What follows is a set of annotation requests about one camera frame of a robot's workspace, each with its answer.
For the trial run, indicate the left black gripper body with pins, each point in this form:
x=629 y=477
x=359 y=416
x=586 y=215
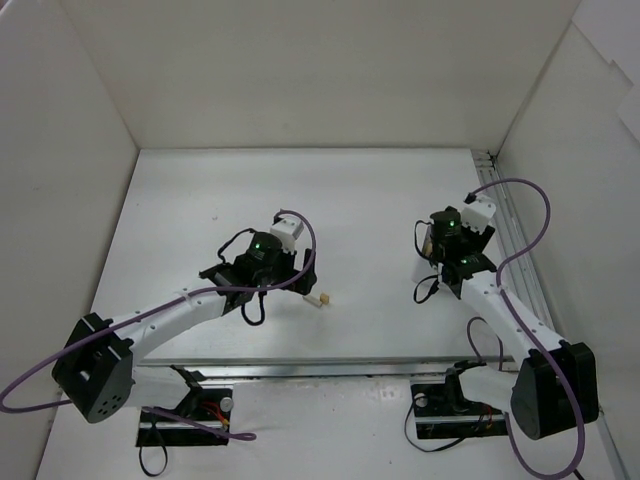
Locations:
x=298 y=273

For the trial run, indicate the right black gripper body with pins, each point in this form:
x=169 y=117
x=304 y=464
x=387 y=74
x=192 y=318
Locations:
x=432 y=245

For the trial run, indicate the beige eraser block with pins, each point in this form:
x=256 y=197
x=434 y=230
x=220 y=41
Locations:
x=313 y=301

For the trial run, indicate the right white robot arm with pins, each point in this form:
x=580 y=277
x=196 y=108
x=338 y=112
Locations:
x=555 y=388

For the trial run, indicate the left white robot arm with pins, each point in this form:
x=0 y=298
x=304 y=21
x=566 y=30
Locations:
x=101 y=372

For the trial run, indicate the white container box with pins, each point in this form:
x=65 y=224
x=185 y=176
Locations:
x=422 y=266

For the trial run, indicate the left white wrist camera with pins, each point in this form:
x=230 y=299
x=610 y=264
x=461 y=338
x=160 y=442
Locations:
x=287 y=228

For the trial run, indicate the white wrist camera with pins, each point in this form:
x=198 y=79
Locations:
x=477 y=212
x=287 y=228

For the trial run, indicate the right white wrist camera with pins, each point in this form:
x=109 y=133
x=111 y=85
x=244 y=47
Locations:
x=477 y=212

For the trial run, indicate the front aluminium rail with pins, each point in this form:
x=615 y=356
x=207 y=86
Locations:
x=299 y=369

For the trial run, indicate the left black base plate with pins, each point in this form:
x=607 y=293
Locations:
x=213 y=410

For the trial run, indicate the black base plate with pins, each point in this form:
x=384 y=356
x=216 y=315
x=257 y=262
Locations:
x=213 y=410
x=434 y=416

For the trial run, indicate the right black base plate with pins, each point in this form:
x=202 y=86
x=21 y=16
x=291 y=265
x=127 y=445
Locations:
x=434 y=416

